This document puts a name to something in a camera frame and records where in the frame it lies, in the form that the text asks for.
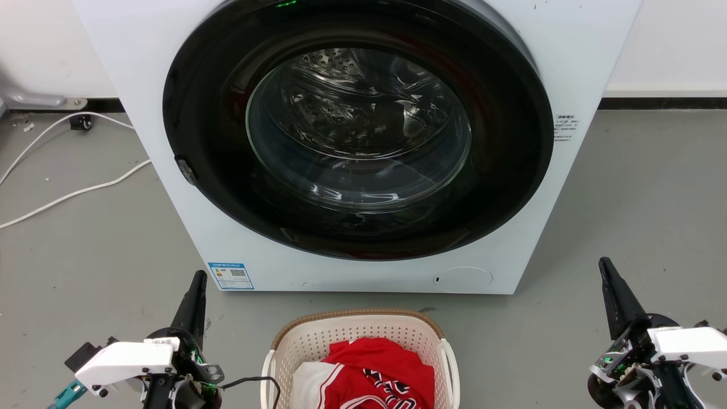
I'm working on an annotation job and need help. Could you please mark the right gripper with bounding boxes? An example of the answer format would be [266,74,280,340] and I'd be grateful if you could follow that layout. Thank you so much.
[588,257,682,409]

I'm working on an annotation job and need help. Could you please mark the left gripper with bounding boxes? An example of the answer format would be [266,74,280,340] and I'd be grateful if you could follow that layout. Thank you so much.
[146,270,225,409]

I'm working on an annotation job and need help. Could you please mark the white plastic laundry basket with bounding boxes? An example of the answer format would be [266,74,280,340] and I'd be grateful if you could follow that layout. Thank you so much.
[260,308,461,409]

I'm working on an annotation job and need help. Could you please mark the blue energy label sticker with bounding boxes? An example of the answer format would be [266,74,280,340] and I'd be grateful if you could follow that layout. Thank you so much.
[208,262,254,291]

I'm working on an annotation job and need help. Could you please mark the white garment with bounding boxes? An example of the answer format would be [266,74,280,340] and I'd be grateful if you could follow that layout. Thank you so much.
[291,361,344,409]

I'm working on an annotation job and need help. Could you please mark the black round washer door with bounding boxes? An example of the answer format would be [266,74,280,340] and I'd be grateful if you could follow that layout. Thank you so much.
[162,0,554,261]

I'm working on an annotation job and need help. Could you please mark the round white filter cover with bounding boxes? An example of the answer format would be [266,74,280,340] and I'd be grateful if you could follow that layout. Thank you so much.
[433,266,493,294]

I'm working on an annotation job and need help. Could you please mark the small text warning sticker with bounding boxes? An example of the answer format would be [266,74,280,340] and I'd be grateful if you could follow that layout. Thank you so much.
[554,114,580,143]

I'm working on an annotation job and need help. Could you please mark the red jersey garment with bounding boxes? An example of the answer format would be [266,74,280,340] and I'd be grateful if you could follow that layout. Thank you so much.
[321,337,436,409]

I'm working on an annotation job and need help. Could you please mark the white front-load washing machine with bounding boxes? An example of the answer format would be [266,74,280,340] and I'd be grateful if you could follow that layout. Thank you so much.
[73,0,644,295]

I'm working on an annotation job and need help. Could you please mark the grey metal floor base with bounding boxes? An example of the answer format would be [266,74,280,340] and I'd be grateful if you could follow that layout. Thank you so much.
[0,74,89,111]

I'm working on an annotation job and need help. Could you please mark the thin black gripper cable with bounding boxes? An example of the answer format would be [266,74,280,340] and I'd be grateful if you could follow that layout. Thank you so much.
[219,376,282,409]

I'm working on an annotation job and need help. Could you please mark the grey washer door handle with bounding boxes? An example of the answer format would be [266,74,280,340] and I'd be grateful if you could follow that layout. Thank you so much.
[175,156,198,186]

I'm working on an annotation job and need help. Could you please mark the teal cable connector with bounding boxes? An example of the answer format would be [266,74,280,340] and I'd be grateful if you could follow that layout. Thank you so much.
[48,381,87,409]

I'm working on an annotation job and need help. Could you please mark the white floor cable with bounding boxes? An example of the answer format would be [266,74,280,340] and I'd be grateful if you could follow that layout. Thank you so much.
[0,159,153,230]
[0,111,137,186]

